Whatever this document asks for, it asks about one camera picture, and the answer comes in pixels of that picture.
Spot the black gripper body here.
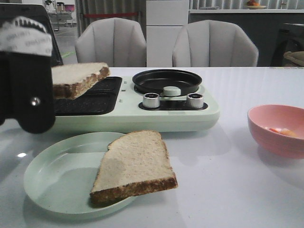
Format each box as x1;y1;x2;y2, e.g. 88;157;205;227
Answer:
0;16;55;133

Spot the bread slice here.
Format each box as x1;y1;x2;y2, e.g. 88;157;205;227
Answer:
51;62;110;100
90;130;178;205

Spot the orange shrimp with tail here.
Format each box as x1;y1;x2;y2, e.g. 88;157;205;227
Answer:
268;128;282;133

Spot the pale curled shrimp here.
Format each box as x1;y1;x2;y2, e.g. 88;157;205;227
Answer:
280;128;297;137

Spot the mint green breakfast maker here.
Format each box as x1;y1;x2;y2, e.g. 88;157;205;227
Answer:
52;76;220;133

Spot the left grey upholstered chair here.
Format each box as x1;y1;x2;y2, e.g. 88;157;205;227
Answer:
75;18;147;67

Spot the grey upholstered chair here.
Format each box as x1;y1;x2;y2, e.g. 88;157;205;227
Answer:
172;20;259;67
75;18;147;67

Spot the black round frying pan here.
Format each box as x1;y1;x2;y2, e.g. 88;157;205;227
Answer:
132;69;202;95

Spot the left silver control knob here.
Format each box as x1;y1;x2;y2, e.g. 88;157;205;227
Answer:
142;93;160;108

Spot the silver control knob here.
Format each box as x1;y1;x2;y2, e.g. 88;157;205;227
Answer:
142;93;160;108
186;93;204;109

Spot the mint green round plate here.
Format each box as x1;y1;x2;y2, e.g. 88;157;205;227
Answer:
24;132;135;220

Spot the white cabinet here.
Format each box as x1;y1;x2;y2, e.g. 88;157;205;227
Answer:
146;0;189;67

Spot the right silver control knob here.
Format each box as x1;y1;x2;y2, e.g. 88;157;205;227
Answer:
186;93;204;109

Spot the right grey upholstered chair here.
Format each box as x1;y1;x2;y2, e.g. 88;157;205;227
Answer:
172;20;259;67

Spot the fruit plate on counter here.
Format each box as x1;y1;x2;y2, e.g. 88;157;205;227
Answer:
245;0;267;10

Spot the dark grey counter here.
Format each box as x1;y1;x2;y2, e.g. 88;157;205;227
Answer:
189;9;304;67

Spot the pink bowl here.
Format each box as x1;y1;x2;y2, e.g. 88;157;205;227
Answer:
247;104;304;159

